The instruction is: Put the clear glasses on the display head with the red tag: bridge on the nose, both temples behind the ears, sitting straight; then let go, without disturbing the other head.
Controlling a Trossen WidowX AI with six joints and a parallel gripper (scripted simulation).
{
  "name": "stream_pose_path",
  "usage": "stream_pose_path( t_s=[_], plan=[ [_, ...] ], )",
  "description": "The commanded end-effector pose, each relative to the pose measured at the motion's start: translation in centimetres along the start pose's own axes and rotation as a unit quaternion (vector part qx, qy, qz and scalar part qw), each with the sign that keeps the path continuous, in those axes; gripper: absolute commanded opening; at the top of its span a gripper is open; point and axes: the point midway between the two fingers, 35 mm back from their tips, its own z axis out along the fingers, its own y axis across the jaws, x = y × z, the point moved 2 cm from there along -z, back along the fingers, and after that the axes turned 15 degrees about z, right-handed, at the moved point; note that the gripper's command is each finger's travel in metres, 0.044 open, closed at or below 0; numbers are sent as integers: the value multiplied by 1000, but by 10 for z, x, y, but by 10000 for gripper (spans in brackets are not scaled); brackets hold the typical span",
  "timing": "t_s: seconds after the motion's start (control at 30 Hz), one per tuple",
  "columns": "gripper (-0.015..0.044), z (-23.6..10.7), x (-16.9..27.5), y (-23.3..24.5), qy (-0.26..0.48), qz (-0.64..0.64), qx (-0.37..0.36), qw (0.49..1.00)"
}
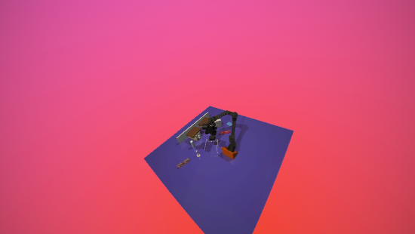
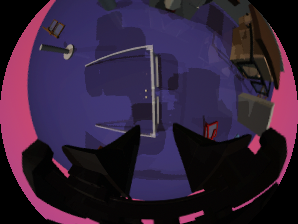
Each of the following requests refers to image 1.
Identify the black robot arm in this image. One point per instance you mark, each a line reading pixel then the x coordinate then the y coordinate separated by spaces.
pixel 211 125

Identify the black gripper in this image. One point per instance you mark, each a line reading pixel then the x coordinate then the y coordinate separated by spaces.
pixel 213 133

